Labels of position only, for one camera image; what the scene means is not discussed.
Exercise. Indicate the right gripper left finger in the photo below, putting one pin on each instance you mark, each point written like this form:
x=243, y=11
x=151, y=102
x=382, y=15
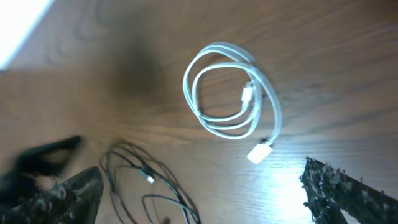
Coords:
x=75, y=200

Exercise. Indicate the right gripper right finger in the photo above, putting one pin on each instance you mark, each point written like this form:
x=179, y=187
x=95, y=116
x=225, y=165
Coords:
x=331, y=191

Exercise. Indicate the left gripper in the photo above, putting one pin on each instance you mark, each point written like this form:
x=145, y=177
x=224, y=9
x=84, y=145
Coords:
x=48, y=160

